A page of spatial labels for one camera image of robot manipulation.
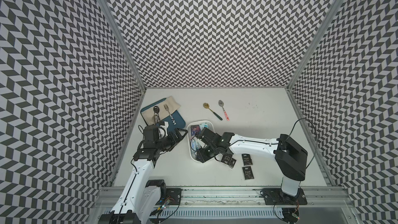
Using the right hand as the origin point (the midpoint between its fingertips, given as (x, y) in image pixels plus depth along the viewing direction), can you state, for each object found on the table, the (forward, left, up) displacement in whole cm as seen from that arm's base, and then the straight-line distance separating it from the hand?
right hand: (200, 159), depth 80 cm
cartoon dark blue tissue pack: (+17, +4, +1) cm, 18 cm away
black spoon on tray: (+35, +32, -4) cm, 47 cm away
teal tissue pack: (+20, -2, +1) cm, 20 cm away
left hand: (+9, +9, +8) cm, 15 cm away
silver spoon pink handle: (+41, -14, -4) cm, 43 cm away
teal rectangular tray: (+26, +17, -4) cm, 32 cm away
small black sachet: (0, -17, -3) cm, 17 cm away
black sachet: (+1, -14, -1) cm, 14 cm away
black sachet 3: (-6, -25, -4) cm, 26 cm away
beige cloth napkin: (+40, +22, -4) cm, 46 cm away
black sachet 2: (+1, -25, -4) cm, 25 cm away
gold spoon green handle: (+39, -3, -5) cm, 39 cm away
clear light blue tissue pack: (+8, +4, 0) cm, 9 cm away
